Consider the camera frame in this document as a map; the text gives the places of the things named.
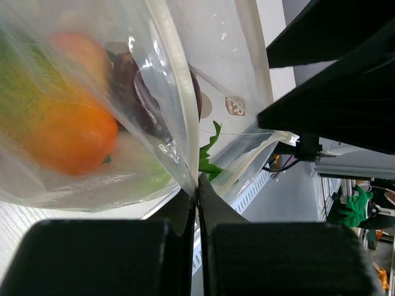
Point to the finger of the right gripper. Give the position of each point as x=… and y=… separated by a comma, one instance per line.
x=351, y=101
x=327, y=30

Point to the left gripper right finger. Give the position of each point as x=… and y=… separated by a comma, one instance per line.
x=244, y=258

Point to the orange peach toy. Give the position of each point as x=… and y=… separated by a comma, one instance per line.
x=87, y=52

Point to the dark red apple toy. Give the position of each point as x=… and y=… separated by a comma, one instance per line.
x=129, y=91

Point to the green leaf toy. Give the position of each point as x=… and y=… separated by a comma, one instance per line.
x=206, y=166

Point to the orange green mango toy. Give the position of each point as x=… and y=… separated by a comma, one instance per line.
x=51, y=109

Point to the clear zip top bag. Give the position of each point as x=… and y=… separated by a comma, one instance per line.
x=110, y=103

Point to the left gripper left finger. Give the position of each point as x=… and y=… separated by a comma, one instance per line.
x=107, y=257

